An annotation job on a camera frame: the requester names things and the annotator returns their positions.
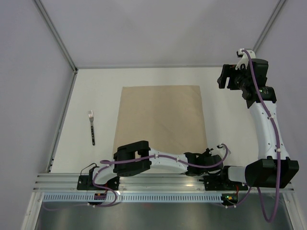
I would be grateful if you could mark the right aluminium frame post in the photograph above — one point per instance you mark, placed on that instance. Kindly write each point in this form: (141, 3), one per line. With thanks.
(269, 24)

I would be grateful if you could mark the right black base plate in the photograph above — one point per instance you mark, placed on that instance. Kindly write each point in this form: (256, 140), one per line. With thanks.
(217, 183)

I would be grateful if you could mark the aluminium frame post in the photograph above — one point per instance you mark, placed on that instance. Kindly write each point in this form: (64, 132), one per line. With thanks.
(269, 24)
(55, 34)

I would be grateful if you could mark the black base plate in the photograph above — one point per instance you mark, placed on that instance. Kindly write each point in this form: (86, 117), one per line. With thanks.
(217, 183)
(85, 183)

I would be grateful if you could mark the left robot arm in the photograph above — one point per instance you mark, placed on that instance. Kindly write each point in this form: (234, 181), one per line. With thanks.
(136, 158)

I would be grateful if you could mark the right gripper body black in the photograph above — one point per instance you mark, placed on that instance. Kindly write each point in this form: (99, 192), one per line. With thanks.
(242, 79)

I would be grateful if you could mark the beige cloth napkin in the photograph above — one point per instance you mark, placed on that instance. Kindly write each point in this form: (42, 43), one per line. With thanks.
(170, 118)

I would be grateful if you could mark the aluminium rail front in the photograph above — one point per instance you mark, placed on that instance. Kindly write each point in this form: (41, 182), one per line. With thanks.
(142, 183)

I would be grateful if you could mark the left aluminium frame post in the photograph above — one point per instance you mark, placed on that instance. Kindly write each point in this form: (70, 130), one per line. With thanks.
(55, 34)

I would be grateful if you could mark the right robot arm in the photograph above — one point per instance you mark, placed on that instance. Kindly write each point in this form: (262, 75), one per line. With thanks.
(274, 166)

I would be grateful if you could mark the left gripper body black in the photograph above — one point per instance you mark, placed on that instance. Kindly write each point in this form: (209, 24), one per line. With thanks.
(206, 154)

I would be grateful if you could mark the white slotted cable duct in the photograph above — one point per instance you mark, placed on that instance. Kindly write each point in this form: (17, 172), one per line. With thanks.
(134, 197)

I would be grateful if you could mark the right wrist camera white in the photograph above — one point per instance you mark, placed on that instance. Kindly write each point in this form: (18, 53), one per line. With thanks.
(244, 60)

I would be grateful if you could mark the silver fork black handle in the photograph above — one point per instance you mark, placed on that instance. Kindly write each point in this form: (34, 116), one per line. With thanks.
(91, 119)

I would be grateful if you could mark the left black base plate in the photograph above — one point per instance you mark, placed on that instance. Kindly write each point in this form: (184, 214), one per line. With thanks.
(85, 183)

